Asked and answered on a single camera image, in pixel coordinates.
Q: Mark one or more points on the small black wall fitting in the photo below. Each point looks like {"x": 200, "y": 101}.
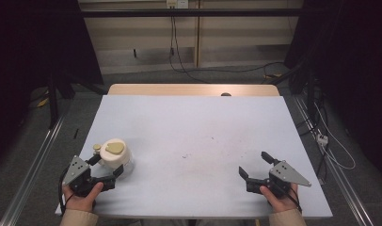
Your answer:
{"x": 135, "y": 52}

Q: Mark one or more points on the person's left hand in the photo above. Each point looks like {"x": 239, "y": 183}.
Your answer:
{"x": 81, "y": 202}

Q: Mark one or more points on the wooden vertical post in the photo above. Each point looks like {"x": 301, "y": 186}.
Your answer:
{"x": 197, "y": 37}

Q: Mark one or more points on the clear jar with cream lid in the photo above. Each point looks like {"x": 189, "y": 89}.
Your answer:
{"x": 115, "y": 155}

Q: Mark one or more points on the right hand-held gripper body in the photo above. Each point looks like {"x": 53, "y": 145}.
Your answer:
{"x": 286, "y": 175}

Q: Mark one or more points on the black metal stand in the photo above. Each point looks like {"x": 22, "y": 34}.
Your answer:
{"x": 54, "y": 100}

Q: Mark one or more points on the black horizontal frame bar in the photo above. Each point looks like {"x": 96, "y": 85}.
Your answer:
{"x": 192, "y": 12}

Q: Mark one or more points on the small tan round piece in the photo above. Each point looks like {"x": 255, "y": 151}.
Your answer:
{"x": 97, "y": 147}

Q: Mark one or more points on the person's right hand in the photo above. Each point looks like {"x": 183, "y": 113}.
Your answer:
{"x": 283, "y": 204}

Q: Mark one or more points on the white table mat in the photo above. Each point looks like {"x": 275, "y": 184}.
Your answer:
{"x": 192, "y": 132}

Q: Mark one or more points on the dark table grommet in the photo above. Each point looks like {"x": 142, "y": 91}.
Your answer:
{"x": 226, "y": 94}

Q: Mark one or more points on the black curtain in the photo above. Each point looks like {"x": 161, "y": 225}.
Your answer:
{"x": 352, "y": 62}
{"x": 29, "y": 62}

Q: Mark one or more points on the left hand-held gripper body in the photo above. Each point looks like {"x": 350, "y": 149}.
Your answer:
{"x": 75, "y": 171}

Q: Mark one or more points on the aluminium floor rail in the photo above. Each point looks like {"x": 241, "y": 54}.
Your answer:
{"x": 32, "y": 169}
{"x": 336, "y": 175}

